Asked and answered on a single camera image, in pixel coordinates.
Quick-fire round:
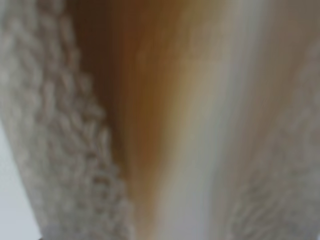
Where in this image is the clear plastic drink bottle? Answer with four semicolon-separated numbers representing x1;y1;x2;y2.
0;0;320;240

